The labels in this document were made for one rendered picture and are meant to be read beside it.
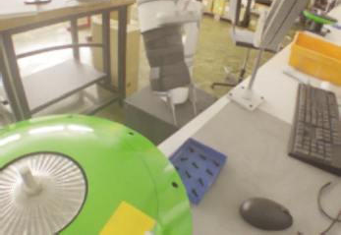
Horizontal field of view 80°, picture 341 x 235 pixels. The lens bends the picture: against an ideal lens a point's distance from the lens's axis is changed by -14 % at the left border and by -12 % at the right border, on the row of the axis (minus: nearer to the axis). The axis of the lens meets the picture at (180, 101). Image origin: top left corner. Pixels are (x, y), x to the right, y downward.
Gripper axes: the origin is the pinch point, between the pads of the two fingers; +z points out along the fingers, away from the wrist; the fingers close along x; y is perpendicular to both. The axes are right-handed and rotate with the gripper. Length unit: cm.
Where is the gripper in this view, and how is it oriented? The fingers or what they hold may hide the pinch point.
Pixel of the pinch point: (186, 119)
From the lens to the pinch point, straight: 45.2
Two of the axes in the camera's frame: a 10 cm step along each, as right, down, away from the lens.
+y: -6.3, -0.6, 7.8
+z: 1.8, 9.6, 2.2
